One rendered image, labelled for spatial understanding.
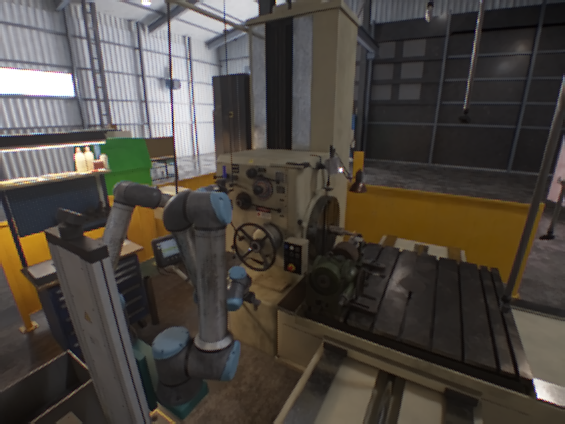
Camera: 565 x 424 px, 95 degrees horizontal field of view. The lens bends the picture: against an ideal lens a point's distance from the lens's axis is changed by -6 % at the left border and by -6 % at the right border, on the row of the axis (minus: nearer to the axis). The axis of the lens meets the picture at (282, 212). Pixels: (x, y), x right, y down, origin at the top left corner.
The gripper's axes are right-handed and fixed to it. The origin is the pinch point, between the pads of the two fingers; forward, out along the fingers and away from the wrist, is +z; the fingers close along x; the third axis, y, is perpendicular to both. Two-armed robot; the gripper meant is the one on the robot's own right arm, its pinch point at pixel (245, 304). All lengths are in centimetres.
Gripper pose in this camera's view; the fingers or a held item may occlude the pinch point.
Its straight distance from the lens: 173.7
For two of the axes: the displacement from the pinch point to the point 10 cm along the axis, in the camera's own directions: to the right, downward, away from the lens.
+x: 9.3, 2.2, -2.9
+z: 0.4, 7.3, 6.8
